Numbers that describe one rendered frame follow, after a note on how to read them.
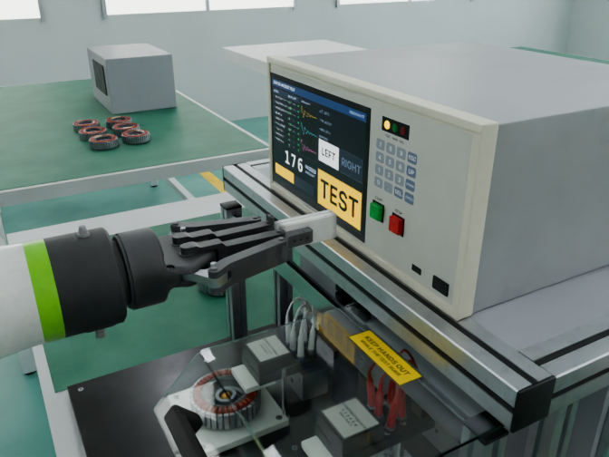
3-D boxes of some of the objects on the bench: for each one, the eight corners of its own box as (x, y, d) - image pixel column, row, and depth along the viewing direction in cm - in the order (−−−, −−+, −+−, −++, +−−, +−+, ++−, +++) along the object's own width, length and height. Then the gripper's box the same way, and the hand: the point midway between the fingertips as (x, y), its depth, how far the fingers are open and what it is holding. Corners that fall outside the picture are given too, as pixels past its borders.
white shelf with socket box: (282, 235, 164) (278, 66, 144) (230, 192, 193) (222, 46, 174) (385, 211, 179) (394, 55, 160) (323, 174, 208) (324, 39, 189)
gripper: (108, 277, 63) (304, 231, 73) (140, 342, 53) (364, 277, 63) (98, 212, 60) (305, 174, 70) (130, 267, 49) (367, 213, 60)
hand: (305, 229), depth 65 cm, fingers closed
